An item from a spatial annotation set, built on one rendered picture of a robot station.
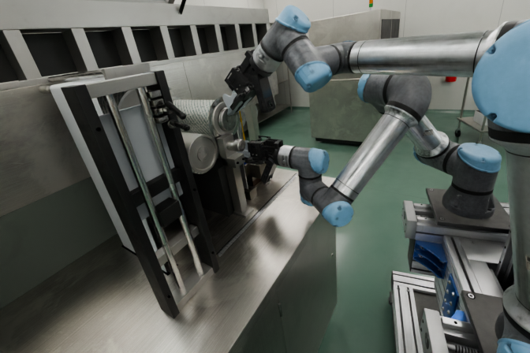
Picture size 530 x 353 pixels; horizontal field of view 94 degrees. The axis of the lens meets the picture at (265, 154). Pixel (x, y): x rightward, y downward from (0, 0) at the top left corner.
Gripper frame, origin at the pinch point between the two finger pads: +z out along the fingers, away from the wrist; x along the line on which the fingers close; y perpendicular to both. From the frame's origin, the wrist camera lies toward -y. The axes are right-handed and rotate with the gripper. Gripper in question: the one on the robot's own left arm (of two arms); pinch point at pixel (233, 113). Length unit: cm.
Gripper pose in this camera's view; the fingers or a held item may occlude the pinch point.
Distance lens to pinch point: 82.0
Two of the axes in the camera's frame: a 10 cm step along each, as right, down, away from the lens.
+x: -5.4, 4.1, -7.3
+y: -6.3, -7.7, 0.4
